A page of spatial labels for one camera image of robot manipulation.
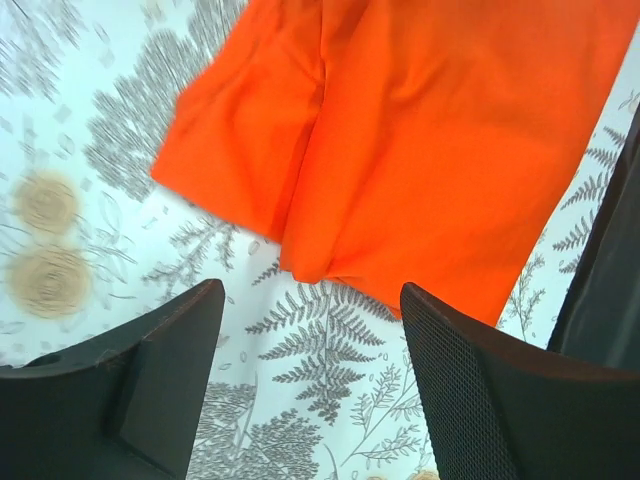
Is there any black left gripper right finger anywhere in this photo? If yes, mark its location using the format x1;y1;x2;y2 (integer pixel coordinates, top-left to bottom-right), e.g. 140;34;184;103
401;283;639;479

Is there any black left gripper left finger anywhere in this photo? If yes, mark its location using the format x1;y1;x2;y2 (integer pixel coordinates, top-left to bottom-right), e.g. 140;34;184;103
1;279;225;479

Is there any orange t-shirt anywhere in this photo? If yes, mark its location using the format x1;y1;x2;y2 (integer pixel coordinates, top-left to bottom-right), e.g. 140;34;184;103
151;0;639;325

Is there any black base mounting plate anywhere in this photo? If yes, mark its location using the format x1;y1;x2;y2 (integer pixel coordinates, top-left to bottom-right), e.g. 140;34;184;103
547;114;639;372

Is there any floral patterned table mat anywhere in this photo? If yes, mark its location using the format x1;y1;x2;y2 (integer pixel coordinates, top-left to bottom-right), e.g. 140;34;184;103
1;1;639;479

